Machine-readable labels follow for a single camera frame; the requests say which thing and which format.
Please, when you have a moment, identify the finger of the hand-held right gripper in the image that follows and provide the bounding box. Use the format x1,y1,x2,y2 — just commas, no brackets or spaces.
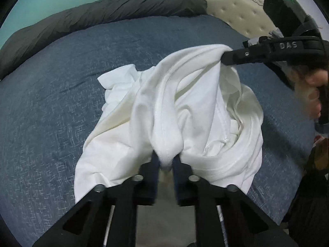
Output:
220,41,273,66

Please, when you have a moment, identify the white long-sleeved shirt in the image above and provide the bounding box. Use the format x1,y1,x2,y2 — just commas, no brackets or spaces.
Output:
74,44,265,204

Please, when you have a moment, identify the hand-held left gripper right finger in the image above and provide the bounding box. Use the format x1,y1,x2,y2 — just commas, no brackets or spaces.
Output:
172,155,299,247

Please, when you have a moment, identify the cream tufted headboard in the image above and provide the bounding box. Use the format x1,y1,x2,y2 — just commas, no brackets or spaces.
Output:
193,0,322,40

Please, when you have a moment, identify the dark grey pillow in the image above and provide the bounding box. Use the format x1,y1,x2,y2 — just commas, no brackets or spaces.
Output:
0,0,208,81

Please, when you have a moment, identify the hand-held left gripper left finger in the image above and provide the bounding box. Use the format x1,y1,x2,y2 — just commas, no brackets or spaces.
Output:
32,152,160,247

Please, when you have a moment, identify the person's dark clothing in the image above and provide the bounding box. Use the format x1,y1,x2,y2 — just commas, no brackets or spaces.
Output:
281,139,329,247

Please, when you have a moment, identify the person's right hand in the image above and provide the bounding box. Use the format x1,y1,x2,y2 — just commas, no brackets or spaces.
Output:
290,64,329,120

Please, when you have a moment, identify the blue patterned bed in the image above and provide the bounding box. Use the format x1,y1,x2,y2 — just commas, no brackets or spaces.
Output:
0,14,318,247

